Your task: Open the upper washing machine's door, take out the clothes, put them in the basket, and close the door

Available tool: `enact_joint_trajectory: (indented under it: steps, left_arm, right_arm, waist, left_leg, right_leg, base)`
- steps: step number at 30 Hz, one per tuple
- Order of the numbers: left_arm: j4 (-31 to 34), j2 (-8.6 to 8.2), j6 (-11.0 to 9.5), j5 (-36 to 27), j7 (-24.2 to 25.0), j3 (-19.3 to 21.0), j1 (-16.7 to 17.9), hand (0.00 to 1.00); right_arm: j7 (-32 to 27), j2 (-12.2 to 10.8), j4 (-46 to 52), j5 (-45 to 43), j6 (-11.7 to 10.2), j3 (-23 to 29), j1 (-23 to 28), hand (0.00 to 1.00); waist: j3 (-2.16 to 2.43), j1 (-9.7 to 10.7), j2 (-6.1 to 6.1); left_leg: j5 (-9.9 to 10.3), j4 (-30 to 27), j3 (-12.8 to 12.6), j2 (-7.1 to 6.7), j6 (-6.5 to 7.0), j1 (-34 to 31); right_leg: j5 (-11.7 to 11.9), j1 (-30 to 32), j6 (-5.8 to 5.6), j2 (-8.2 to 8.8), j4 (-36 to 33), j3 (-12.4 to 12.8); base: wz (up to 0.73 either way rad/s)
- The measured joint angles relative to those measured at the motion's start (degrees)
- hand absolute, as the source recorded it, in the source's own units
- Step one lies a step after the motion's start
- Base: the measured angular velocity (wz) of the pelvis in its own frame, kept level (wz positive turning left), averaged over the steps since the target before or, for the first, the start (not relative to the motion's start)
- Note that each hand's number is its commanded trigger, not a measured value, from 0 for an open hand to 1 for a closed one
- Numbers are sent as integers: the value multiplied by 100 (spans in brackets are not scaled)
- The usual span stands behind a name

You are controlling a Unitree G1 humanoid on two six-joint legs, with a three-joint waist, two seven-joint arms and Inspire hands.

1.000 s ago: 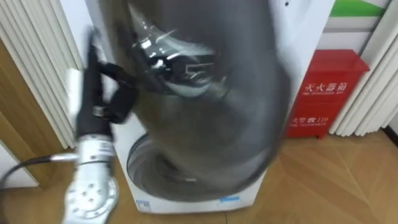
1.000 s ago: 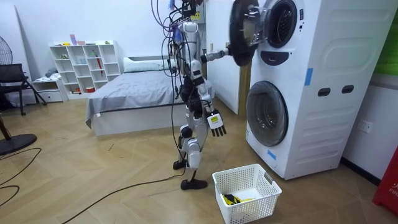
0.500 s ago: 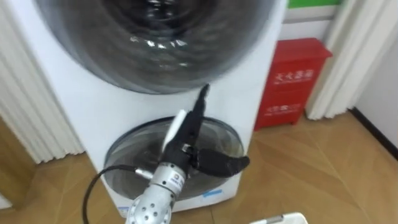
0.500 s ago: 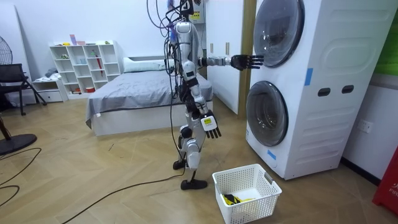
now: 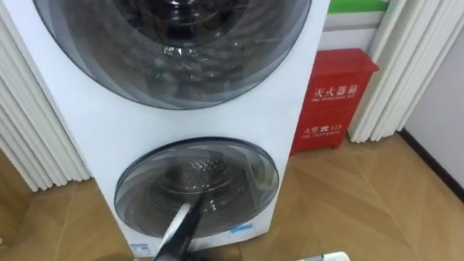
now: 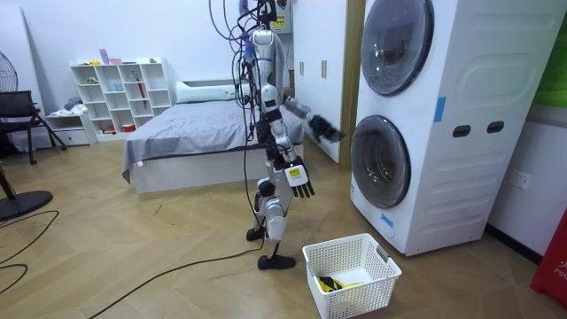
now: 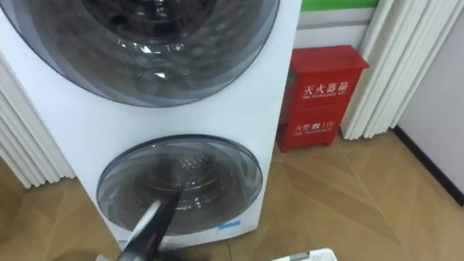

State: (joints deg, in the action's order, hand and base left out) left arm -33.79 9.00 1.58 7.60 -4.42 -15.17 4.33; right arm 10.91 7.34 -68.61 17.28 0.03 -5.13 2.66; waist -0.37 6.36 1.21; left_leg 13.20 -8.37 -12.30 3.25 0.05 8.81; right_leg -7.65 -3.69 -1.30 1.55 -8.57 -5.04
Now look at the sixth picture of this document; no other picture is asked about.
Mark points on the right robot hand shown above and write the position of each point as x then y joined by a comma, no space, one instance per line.
297,176

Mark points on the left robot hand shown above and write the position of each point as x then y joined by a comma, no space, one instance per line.
323,127

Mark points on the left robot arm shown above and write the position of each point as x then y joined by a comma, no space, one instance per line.
296,107

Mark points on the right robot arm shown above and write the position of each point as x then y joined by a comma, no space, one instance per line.
278,128

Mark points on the robot legs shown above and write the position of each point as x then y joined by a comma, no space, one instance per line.
275,221

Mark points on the white wardrobe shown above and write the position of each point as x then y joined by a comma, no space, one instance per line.
320,71

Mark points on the robot body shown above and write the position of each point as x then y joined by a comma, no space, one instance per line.
265,53

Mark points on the grey bed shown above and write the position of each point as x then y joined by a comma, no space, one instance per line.
195,137

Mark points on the yellow and black garment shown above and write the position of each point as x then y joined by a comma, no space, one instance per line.
330,283

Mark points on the white plastic laundry basket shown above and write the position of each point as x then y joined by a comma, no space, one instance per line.
354,274

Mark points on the white washing machine tower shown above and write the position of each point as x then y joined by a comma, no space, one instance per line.
447,119

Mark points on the white pillow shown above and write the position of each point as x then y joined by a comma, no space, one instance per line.
201,94

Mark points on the red container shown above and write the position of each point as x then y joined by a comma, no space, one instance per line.
128,128

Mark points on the white cube shelf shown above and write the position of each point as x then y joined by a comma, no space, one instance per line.
121,95

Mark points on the purple box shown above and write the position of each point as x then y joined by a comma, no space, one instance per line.
104,56

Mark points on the low white bedside cabinet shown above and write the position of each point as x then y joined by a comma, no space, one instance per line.
71,128

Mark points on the grey cloth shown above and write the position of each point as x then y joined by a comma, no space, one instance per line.
73,103

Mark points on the red box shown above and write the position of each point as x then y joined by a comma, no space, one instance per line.
553,266

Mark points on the black chair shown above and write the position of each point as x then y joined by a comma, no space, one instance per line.
24,119

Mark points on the black standing fan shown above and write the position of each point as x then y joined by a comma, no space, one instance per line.
13,195

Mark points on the grey wall panel box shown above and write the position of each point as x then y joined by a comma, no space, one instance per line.
281,20

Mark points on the white wall socket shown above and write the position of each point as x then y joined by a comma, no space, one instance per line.
520,180

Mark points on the green wall poster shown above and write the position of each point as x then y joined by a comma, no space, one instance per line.
553,75

